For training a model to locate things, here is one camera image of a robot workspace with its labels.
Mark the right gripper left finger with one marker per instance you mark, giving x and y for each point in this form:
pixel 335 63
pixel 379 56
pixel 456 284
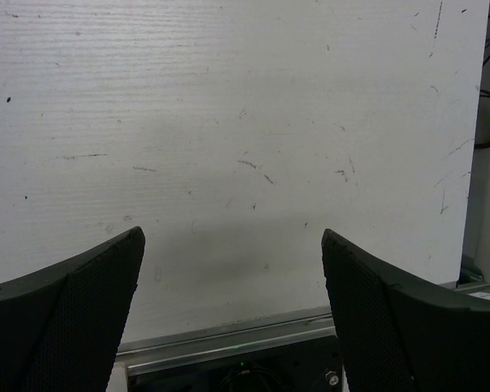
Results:
pixel 61 326

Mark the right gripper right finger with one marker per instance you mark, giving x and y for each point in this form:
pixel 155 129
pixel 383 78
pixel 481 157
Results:
pixel 398 332

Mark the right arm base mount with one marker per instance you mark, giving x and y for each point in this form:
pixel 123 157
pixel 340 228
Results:
pixel 313 365

